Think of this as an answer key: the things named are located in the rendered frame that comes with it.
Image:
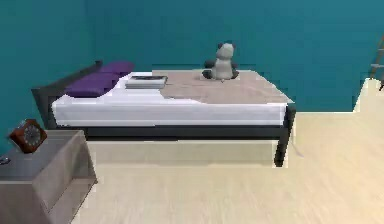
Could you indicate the grey book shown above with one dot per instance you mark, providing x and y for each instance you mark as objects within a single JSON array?
[{"x": 146, "y": 82}]

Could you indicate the grey and black teddy panda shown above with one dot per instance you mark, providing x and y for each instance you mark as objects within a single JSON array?
[{"x": 222, "y": 65}]

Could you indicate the purple pillow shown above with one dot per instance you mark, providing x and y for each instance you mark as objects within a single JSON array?
[
  {"x": 91, "y": 84},
  {"x": 117, "y": 67}
]

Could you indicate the black framed white bed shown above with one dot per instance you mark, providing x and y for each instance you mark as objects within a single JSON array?
[{"x": 173, "y": 113}]

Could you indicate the beige blanket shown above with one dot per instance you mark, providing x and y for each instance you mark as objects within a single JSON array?
[{"x": 226, "y": 89}]

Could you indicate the red brown alarm clock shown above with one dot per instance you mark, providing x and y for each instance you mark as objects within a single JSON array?
[{"x": 29, "y": 136}]

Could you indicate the grey bedside table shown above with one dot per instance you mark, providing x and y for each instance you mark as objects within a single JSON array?
[{"x": 40, "y": 176}]

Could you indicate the small dark round object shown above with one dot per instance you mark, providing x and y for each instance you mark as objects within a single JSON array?
[{"x": 4, "y": 161}]

